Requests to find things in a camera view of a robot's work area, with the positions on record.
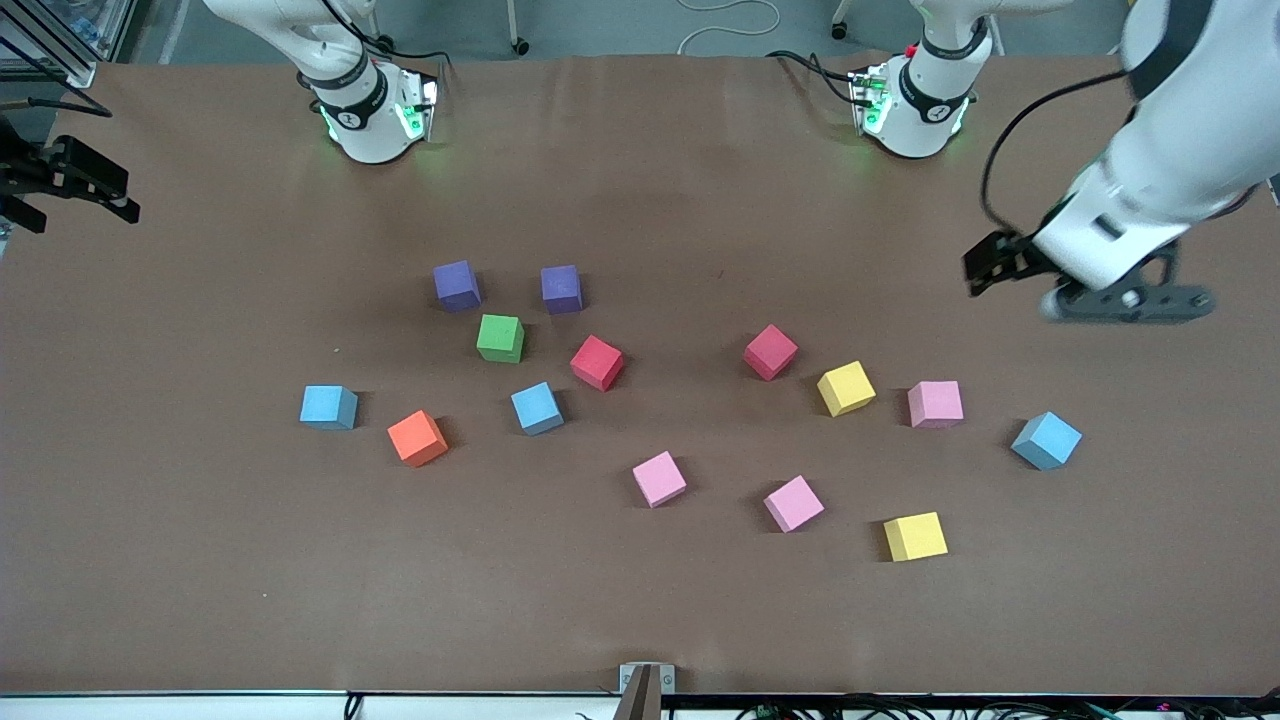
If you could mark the pink foam cube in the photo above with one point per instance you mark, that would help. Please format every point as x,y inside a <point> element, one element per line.
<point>658,477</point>
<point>935,402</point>
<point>793,501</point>

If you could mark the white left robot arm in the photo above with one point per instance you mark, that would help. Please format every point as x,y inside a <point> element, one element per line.
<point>905,135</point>

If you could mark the yellow foam cube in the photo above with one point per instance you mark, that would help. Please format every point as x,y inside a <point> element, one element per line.
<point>914,535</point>
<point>845,386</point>

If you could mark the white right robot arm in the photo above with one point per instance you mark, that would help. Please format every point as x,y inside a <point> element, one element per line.
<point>375,140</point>

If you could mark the purple foam cube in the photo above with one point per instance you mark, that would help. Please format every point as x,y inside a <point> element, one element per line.
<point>457,284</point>
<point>561,287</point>

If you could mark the green foam cube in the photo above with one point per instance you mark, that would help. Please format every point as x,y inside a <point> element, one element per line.
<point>499,336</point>

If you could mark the brown table cover sheet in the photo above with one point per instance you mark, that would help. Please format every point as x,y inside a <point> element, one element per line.
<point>200,560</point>

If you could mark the grey metal camera bracket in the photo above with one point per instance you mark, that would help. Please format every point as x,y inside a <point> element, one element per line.
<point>647,690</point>

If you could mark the aluminium frame profile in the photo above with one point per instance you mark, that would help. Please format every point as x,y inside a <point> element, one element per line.
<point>70,72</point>

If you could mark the blue foam cube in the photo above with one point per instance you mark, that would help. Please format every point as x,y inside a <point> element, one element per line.
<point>327,404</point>
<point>1048,436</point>
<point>536,406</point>

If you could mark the red foam cube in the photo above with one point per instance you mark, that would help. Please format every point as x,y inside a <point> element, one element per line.
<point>597,360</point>
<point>770,350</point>

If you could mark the orange foam cube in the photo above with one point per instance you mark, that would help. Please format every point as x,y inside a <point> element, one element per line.
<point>416,436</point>

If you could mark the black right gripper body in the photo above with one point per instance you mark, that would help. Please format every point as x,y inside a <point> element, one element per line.
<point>38,172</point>

